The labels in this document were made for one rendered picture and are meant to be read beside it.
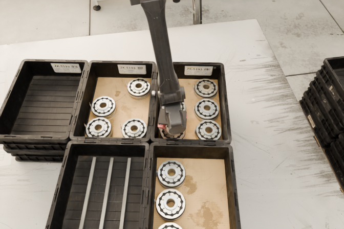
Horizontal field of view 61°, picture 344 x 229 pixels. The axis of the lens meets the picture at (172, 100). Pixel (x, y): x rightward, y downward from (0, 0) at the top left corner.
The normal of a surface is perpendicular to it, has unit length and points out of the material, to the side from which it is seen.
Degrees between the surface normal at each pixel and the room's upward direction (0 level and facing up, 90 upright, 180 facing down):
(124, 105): 0
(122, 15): 0
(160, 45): 81
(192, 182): 0
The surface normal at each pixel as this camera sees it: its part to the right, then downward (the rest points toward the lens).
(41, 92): 0.00, -0.58
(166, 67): 0.14, 0.70
